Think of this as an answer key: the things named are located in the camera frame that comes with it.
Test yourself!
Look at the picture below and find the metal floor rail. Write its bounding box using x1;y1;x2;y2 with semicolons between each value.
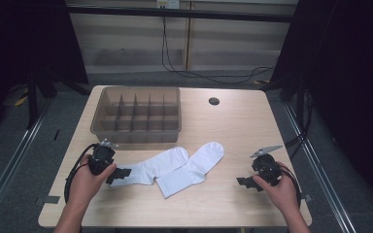
283;101;357;233
0;100;51;224

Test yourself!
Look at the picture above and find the black wall cable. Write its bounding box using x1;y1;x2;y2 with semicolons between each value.
160;16;275;85

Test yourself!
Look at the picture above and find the black horizontal bar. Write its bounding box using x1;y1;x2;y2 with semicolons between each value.
66;4;295;23

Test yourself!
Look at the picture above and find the clear plastic divided bin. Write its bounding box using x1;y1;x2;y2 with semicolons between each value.
89;85;183;145

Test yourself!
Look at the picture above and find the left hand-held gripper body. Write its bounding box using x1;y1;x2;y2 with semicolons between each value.
86;139;119;177

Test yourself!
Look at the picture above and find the dark curtain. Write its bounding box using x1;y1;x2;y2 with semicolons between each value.
270;0;373;215
0;0;90;147

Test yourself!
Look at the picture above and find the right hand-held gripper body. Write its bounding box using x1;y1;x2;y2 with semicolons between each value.
250;145;284;187

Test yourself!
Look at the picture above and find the black floor cable bundle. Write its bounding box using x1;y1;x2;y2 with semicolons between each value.
284;88;316;160

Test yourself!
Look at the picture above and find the white sock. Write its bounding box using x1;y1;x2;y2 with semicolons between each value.
110;146;190;188
154;141;225;199

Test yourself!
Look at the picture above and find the person's left hand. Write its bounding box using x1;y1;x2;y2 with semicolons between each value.
68;154;118;208

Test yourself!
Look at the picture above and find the yellow floor object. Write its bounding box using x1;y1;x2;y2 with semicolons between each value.
14;88;29;107

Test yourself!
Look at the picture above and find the person's right hand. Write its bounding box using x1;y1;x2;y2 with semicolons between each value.
252;164;301;216

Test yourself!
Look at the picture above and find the white power outlet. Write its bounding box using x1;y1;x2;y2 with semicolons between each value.
155;0;181;10

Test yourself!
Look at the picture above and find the black metal stand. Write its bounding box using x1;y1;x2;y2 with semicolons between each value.
25;69;91;130

